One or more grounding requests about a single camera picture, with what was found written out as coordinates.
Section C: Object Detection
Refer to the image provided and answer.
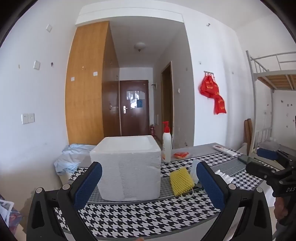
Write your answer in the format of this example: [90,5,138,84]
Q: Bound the wooden slats against wall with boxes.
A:
[244,118,253,154]

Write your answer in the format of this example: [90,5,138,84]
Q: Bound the papers on floor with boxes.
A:
[1,195,22,229]

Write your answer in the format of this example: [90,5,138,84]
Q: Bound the light blue face mask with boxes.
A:
[190,159,201,184]

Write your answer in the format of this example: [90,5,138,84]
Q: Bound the metal bunk bed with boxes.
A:
[246,51,295,154]

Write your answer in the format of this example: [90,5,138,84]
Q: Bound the houndstooth table cloth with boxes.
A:
[53,150,273,239]

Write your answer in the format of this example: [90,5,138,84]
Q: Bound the yellow foam net sleeve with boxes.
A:
[170,167,195,196]

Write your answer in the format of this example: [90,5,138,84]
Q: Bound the person right hand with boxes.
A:
[274,197,288,227]

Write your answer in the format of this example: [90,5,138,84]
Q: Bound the red snack packet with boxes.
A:
[173,152,190,159]

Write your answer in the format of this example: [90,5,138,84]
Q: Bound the white bin under sheet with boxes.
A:
[58,170,79,185]

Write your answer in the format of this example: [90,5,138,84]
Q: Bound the black smartphone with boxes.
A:
[237,155,255,165]

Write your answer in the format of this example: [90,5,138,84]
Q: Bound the wooden wardrobe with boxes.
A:
[65,21,120,145]

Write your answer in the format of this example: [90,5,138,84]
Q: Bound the light blue crumpled sheet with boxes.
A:
[54,144,95,176]

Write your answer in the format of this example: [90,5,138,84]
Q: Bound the dark brown entrance door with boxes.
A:
[119,80,149,136]

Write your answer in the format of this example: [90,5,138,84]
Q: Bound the white pump lotion bottle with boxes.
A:
[162,121,171,163]

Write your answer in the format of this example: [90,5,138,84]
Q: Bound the white remote control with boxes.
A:
[213,145,237,157]

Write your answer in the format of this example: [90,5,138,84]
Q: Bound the red fire extinguisher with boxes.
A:
[150,125,155,137]

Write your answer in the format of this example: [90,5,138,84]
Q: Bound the white styrofoam box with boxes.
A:
[90,135,161,202]

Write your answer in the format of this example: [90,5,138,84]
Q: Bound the ceiling lamp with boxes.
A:
[134,42,146,52]

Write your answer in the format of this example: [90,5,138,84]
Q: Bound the white wall switch pair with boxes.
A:
[21,113,35,125]

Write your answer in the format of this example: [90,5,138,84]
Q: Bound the red hanging bags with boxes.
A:
[199,73,227,115]

